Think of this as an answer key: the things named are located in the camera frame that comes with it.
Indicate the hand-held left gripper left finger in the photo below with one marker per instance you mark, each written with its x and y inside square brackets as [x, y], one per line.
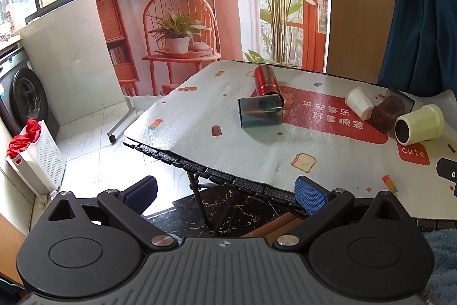
[142, 191]

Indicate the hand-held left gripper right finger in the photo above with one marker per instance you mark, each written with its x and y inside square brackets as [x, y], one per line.
[310, 196]

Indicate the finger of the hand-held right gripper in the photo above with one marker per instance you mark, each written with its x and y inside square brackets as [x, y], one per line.
[448, 171]

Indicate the cream plastic cup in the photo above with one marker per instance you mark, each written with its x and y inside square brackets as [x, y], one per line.
[419, 123]

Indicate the grey square transparent cup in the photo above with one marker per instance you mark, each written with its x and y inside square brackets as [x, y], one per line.
[407, 98]

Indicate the brown transparent cup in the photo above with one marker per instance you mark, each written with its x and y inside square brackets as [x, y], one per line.
[387, 112]

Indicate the teal square transparent cup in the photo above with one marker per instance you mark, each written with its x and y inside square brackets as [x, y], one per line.
[260, 111]

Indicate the white paper cup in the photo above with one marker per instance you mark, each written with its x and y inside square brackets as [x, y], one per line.
[359, 102]

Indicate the red metal cup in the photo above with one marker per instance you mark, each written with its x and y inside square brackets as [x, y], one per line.
[267, 82]

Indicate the white wheeled stand leg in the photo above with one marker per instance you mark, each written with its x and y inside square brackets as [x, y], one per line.
[119, 122]

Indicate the blue fluffy rug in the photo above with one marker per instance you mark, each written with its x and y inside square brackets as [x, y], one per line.
[442, 265]

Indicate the folding table with patterned cloth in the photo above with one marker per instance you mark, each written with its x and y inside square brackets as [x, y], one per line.
[228, 133]

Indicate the white laundry basket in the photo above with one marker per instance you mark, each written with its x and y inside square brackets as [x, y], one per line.
[41, 162]

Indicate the red cloth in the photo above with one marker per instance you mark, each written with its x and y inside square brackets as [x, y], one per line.
[23, 140]

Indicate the grey washing machine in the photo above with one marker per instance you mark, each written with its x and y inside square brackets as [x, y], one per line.
[25, 97]

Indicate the blue curtain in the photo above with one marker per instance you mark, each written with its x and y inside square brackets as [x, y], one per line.
[425, 12]

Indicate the printed room backdrop poster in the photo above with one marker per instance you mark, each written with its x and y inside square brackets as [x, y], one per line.
[200, 5]

